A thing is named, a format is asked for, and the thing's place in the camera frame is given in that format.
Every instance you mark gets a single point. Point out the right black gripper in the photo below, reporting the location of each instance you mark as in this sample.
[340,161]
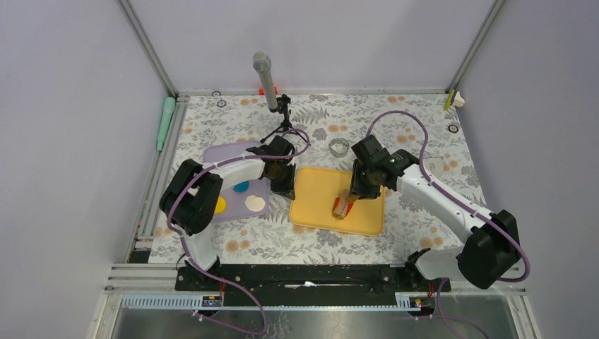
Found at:
[356,188]

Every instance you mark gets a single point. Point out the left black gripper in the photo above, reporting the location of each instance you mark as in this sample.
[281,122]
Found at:
[288,188]

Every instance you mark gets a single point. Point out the wooden dough roller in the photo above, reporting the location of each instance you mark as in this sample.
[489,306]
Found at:
[346,203]

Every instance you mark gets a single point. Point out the yellow tray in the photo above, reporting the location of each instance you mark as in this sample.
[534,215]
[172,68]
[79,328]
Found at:
[316,190]

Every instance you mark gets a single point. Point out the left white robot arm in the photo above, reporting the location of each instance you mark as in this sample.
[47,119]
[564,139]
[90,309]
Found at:
[191,197]

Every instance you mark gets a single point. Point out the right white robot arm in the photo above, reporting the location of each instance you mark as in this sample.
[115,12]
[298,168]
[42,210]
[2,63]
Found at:
[489,240]

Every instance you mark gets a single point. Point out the flat white dough disc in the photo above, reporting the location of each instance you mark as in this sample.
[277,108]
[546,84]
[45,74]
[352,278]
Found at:
[255,203]

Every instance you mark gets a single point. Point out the flat blue dough disc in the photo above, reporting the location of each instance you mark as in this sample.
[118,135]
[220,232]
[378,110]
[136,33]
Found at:
[241,187]

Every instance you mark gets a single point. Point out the flat yellow dough disc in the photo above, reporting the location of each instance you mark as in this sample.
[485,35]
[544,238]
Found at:
[221,205]

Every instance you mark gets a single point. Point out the metal dough scraper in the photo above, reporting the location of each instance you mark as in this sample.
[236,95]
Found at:
[435,166]

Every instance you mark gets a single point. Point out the purple tray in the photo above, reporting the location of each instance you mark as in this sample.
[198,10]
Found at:
[236,208]

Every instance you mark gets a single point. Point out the black mini tripod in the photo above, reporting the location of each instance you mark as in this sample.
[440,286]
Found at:
[285,126]

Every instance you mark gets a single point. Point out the grey microphone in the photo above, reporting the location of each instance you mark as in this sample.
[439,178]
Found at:
[262,65]

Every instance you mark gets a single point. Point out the white corner clip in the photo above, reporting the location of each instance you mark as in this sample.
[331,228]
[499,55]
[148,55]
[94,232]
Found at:
[454,99]

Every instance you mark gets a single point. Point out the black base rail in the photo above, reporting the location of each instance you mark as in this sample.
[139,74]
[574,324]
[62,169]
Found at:
[242,285]

